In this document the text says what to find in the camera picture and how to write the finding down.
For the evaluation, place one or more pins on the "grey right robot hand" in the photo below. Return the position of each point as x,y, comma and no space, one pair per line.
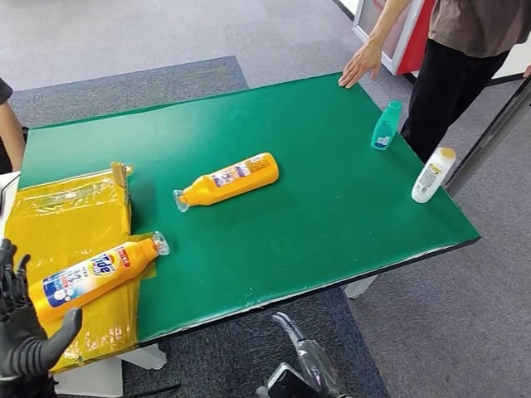
315,365

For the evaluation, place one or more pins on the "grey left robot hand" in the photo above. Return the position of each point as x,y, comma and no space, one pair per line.
20,340

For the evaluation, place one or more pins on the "orange detergent bottle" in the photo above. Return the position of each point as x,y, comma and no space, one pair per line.
91,274
232,178

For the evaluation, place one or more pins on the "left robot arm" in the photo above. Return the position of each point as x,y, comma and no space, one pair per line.
25,389

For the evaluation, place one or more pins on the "white bottle with yellow cap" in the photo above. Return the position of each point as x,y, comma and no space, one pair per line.
431,176

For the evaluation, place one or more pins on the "teal plastic bottle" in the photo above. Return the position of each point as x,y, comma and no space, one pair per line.
387,126

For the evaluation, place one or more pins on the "yellow plastic-wrapped cardboard box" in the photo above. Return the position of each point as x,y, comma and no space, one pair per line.
70,219

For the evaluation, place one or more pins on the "white side table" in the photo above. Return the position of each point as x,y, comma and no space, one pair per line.
8,192

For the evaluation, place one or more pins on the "person in black shirt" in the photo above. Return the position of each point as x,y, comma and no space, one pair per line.
10,137

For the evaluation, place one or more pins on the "dark metal pole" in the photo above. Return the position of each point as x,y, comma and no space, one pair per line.
489,137

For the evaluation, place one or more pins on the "person in brown shirt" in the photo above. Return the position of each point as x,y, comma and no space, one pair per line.
452,77

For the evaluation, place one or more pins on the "white and red cabinet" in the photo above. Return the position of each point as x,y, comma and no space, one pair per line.
410,44

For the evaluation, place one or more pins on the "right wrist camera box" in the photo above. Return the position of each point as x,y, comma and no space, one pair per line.
288,384

